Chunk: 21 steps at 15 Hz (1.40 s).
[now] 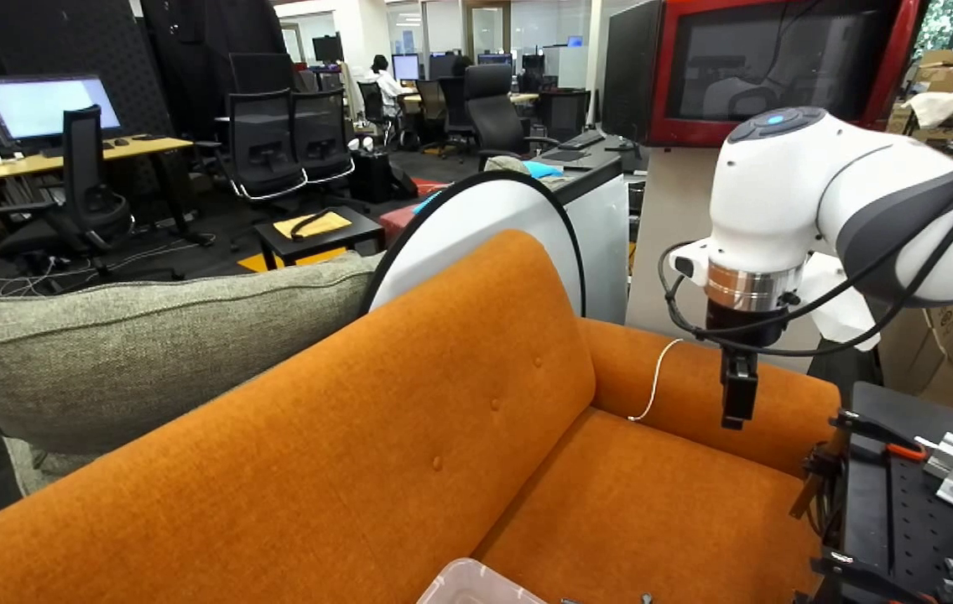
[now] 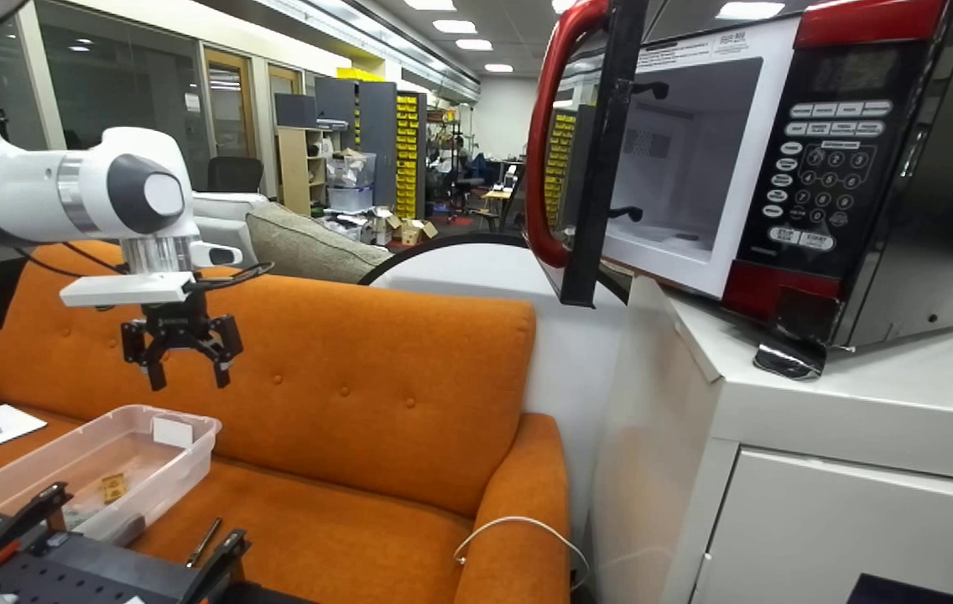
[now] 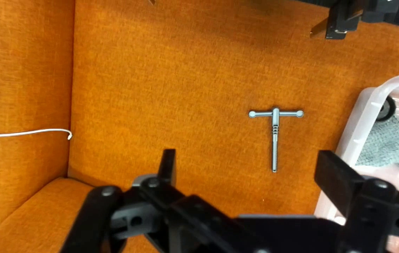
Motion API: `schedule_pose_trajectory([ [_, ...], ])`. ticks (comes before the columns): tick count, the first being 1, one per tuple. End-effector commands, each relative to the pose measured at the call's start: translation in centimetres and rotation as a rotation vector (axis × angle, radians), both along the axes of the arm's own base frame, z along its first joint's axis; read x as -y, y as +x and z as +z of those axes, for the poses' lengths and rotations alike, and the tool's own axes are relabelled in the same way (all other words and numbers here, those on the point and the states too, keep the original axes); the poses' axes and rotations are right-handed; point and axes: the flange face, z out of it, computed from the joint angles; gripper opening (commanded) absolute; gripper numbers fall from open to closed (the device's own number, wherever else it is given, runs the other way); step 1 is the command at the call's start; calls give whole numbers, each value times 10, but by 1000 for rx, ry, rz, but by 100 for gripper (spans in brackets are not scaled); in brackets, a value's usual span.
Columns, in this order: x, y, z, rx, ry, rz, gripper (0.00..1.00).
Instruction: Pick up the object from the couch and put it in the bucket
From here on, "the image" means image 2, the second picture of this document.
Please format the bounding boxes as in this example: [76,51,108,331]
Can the white cabinet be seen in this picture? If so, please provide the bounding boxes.
[590,276,953,604]

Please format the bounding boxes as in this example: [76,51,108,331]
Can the black handled clamp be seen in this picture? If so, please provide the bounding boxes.
[0,480,76,564]

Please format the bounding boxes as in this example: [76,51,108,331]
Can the red microwave oven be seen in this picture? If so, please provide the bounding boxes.
[520,0,953,382]

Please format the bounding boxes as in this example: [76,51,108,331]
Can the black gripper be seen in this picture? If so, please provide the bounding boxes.
[120,292,250,397]

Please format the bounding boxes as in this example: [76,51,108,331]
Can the orange fabric sofa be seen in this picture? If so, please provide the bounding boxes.
[0,240,578,604]

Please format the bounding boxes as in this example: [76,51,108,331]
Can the clear plastic storage box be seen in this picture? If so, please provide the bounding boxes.
[0,403,225,551]

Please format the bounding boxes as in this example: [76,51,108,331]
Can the grey fabric cushion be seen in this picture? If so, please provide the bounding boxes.
[241,200,397,287]

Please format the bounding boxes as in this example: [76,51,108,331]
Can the black vertical pole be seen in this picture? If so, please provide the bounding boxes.
[556,0,652,312]

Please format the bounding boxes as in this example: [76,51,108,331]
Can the dark slim pen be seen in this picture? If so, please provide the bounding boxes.
[184,515,229,572]

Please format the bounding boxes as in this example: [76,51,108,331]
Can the yellow black storage shelf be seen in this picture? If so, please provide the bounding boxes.
[391,87,431,221]

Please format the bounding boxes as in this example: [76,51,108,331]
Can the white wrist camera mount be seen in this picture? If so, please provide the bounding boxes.
[58,270,200,312]

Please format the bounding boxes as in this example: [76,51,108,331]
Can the white cable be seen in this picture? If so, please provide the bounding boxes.
[451,515,595,573]

